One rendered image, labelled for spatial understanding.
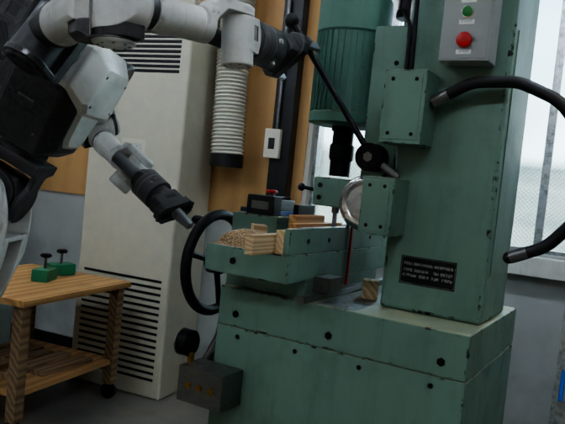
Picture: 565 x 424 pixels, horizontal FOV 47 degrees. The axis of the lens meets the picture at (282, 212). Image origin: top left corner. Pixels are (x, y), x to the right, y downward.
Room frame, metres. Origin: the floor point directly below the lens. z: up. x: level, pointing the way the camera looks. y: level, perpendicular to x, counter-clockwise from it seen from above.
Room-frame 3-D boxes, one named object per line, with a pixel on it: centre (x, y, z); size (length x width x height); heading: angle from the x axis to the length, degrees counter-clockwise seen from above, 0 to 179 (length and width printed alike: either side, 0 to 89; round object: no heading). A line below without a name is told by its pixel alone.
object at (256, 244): (1.55, -0.10, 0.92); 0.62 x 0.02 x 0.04; 150
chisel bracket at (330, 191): (1.59, -0.14, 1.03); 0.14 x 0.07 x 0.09; 60
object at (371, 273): (1.63, -0.08, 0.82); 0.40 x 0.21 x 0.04; 150
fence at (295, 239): (1.59, -0.17, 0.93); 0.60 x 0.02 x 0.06; 150
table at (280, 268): (1.66, -0.04, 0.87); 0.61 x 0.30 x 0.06; 150
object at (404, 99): (1.36, -0.24, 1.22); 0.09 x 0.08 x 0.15; 60
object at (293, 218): (1.64, -0.06, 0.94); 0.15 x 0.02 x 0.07; 150
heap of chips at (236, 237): (1.44, 0.07, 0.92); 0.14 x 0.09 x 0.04; 60
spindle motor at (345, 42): (1.60, -0.13, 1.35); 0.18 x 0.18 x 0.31
